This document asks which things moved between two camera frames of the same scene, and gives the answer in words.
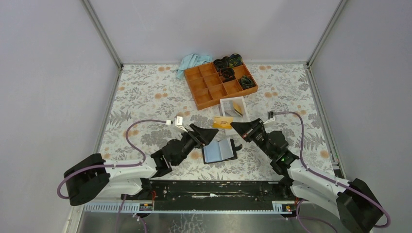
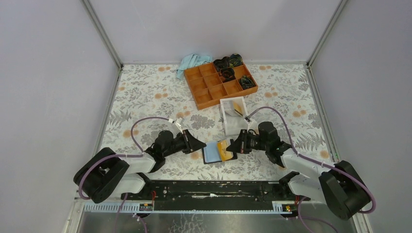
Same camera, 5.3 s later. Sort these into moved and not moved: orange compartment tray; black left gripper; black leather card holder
Moved: black left gripper
Not moved: orange compartment tray; black leather card holder
